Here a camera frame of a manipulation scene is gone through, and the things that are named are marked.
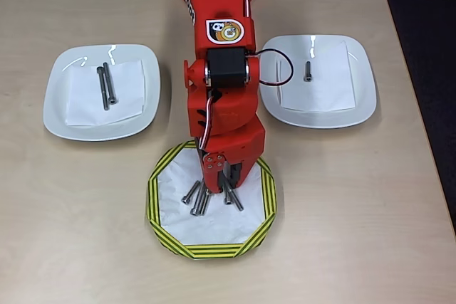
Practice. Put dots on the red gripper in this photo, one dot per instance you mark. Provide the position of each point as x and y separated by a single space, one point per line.
238 148

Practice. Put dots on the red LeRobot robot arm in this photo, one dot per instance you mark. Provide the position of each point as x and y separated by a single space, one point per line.
221 5

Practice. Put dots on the yellow green striped plate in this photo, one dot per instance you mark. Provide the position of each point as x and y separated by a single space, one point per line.
213 250

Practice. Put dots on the white square porcelain plate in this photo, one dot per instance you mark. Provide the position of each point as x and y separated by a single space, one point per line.
363 79
57 111

